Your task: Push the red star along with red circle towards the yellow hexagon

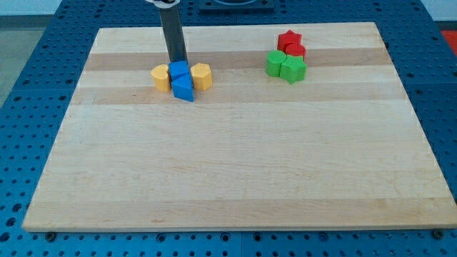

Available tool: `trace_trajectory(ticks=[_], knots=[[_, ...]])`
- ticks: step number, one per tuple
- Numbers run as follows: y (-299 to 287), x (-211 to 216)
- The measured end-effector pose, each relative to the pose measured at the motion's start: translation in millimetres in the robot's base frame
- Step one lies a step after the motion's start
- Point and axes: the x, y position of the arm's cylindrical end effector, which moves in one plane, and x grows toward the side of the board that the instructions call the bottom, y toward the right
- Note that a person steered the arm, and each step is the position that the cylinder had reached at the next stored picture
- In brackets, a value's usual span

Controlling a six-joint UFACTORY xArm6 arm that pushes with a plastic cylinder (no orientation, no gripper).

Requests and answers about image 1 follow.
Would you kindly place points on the yellow hexagon block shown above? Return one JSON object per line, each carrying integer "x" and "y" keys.
{"x": 202, "y": 76}

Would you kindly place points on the wooden board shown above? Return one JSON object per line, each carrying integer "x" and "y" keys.
{"x": 341, "y": 150}

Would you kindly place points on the green circle block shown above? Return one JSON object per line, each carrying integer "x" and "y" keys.
{"x": 274, "y": 61}

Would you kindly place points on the yellow heart block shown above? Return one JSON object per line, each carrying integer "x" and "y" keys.
{"x": 161, "y": 78}

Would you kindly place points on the blue triangle block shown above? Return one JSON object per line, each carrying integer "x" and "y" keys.
{"x": 183, "y": 88}

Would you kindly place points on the red star block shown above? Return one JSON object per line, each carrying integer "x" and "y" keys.
{"x": 288, "y": 38}

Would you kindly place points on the green star block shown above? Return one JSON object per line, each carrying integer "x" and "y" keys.
{"x": 293, "y": 69}

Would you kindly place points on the red circle block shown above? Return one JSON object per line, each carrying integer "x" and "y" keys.
{"x": 296, "y": 50}

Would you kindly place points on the blue cube block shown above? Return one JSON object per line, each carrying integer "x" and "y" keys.
{"x": 178, "y": 69}

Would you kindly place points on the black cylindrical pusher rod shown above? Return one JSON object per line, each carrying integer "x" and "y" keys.
{"x": 172, "y": 28}

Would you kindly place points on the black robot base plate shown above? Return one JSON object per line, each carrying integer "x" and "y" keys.
{"x": 207, "y": 6}

